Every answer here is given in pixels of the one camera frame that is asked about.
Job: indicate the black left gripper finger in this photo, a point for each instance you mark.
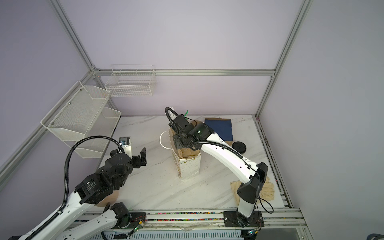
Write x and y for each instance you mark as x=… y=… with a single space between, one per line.
x=143 y=157
x=136 y=162

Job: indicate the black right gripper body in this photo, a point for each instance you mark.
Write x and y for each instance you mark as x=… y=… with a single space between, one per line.
x=178 y=141

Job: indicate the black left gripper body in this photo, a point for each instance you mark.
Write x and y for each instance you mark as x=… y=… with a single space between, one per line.
x=121 y=182

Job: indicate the brown pulp cup carrier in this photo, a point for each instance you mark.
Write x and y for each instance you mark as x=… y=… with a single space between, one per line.
x=187 y=154

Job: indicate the cartoon animal paper gift bag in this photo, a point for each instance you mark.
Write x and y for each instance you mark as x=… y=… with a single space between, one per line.
x=187 y=169

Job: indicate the black plastic cup lid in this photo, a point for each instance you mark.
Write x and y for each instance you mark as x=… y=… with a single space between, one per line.
x=239 y=147

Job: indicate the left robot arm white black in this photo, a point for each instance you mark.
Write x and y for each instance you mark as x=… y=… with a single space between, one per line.
x=55 y=227

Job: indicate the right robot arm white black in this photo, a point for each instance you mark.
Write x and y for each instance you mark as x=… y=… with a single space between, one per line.
x=252 y=175

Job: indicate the cardboard box of blue napkins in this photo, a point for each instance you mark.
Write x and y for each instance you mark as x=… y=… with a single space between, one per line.
x=223 y=127

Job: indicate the white mesh two-tier shelf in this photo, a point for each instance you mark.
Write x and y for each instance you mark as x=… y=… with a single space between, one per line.
x=81 y=113

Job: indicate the beige cloth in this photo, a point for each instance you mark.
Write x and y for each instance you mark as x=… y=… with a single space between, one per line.
x=267 y=193

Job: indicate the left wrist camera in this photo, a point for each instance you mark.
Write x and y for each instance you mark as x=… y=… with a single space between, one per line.
x=125 y=146

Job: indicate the white wire basket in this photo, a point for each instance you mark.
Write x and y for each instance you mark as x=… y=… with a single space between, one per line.
x=131 y=81

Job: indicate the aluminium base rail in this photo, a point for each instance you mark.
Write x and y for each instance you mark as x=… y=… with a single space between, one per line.
x=283 y=224

